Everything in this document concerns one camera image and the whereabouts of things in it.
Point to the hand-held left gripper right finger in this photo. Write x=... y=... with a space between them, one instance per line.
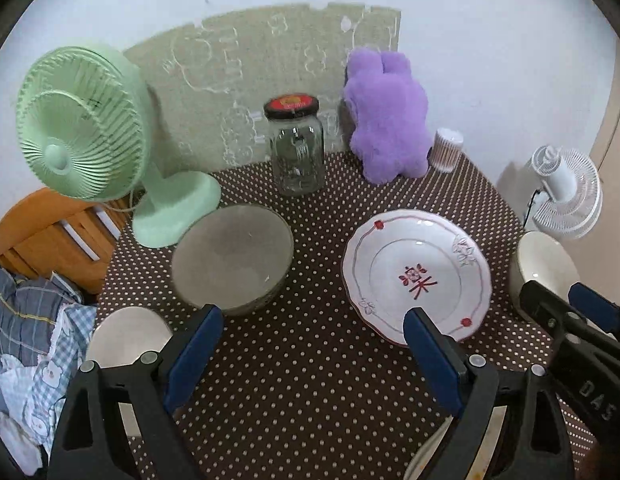
x=432 y=365

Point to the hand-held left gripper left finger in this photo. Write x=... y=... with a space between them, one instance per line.
x=194 y=357

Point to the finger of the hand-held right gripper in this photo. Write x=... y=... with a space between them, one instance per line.
x=542 y=302
x=589 y=305

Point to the cream bowl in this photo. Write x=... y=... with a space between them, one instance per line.
x=539 y=265

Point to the grey bowl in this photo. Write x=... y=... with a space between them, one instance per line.
x=230 y=255

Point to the white plate with red print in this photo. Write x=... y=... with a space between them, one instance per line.
x=389 y=260

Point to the cream plate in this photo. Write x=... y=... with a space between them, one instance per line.
x=492 y=440

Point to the brown polka dot tablecloth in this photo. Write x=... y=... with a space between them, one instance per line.
x=315 y=385

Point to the white fan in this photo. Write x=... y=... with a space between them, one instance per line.
x=564 y=185

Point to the blue checkered bear cloth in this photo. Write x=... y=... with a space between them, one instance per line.
x=45 y=380

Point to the grey plaid cloth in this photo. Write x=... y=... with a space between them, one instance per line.
x=30 y=305

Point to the cotton swab container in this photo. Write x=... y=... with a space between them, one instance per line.
x=445 y=152

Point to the white cloth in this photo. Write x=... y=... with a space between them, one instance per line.
x=12 y=435

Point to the wooden chair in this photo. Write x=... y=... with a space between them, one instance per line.
x=35 y=230

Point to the glass jar red lid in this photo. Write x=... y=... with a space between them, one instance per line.
x=295 y=160

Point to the purple plush rabbit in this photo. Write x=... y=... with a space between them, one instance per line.
x=384 y=120

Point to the green table fan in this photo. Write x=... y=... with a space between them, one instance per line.
x=70 y=125

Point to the green cartoon wall mat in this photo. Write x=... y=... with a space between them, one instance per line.
x=270 y=60

